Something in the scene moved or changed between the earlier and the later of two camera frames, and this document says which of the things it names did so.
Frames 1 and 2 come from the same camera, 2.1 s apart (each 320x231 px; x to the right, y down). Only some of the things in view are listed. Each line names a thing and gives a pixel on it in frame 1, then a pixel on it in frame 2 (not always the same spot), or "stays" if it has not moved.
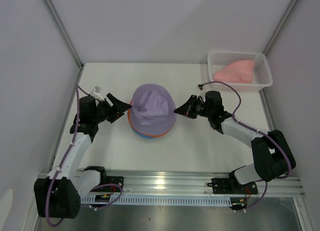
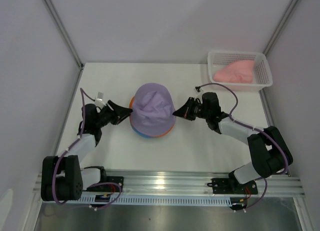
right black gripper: (186, 109) stays
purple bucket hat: (152, 110) stays
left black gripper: (117, 110) -> (123, 112)
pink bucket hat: (238, 71) stays
